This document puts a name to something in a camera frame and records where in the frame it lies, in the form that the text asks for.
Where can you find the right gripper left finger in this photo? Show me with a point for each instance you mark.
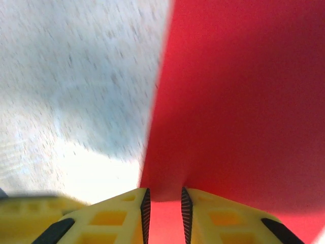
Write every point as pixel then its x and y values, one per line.
pixel 114 218

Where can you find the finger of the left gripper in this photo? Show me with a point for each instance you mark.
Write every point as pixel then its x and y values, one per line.
pixel 23 218

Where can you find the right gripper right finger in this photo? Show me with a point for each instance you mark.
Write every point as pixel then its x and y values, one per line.
pixel 228 223

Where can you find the red square paper sheet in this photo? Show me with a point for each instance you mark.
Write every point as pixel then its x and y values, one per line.
pixel 228 101

